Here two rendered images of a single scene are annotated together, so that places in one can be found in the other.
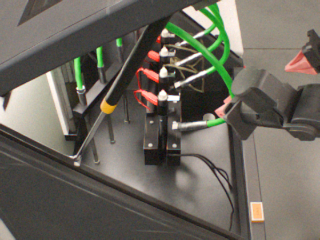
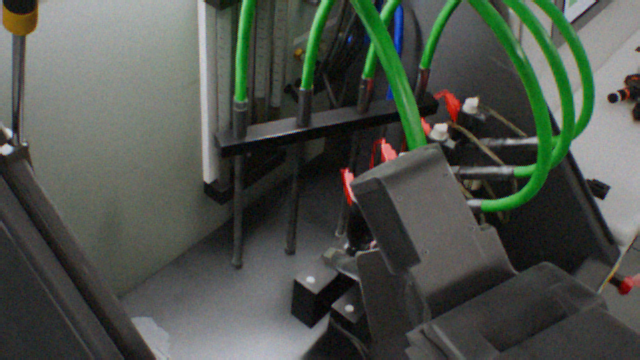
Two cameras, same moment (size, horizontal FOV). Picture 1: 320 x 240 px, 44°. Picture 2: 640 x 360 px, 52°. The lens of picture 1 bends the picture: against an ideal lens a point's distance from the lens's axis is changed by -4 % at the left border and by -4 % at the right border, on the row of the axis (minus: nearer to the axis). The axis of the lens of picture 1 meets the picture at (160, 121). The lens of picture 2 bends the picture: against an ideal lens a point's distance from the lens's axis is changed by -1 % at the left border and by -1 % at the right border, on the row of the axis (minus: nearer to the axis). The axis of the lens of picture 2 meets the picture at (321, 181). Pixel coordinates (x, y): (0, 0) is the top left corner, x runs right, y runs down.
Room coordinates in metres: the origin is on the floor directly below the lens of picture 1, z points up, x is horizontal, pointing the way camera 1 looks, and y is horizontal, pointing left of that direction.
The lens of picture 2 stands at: (0.20, -0.25, 1.67)
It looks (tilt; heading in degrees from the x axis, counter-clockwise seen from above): 44 degrees down; 32
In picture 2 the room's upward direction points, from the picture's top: 8 degrees clockwise
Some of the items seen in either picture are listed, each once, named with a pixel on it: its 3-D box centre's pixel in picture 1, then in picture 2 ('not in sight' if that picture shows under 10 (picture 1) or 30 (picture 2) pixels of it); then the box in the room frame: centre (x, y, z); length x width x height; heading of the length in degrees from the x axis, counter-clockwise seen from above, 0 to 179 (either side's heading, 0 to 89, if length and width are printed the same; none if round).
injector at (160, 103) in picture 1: (167, 123); (359, 259); (0.69, -0.02, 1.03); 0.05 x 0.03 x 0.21; 88
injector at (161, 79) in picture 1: (167, 101); not in sight; (0.77, -0.02, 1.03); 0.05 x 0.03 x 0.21; 88
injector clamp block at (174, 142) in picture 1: (163, 117); (391, 261); (0.81, -0.01, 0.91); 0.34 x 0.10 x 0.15; 178
